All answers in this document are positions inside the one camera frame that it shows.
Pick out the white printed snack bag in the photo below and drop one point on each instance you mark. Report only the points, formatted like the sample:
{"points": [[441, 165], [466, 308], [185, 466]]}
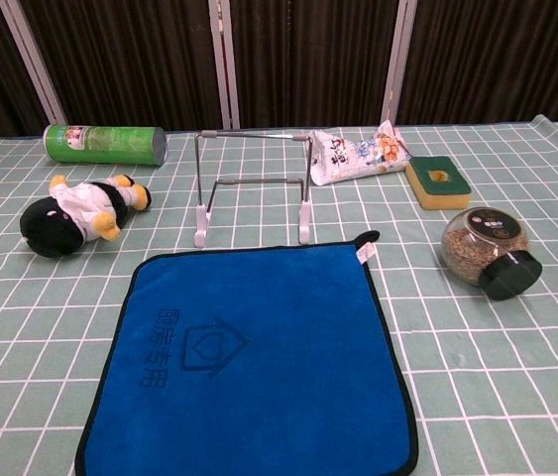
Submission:
{"points": [[348, 158]]}

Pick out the green and yellow sponge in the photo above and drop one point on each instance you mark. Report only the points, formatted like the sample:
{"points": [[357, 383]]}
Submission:
{"points": [[452, 184]]}

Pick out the round glass jar black lid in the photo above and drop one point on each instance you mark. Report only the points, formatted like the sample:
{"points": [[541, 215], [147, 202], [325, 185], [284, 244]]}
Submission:
{"points": [[477, 243]]}

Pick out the green cylindrical chip can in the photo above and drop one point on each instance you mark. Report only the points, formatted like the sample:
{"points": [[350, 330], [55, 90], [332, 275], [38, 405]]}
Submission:
{"points": [[105, 145]]}

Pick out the blue microfibre towel black trim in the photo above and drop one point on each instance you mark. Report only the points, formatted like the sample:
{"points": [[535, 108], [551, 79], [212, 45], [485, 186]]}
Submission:
{"points": [[258, 347]]}

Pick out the black white penguin plush toy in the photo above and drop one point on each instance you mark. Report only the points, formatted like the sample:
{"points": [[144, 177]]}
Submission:
{"points": [[50, 228]]}

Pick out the white screen frame post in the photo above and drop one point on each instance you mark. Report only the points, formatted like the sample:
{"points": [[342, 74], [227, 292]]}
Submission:
{"points": [[33, 64], [398, 64], [224, 64]]}

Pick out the green white checked tablecloth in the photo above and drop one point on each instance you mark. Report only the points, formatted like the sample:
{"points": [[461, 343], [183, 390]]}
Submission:
{"points": [[506, 372]]}

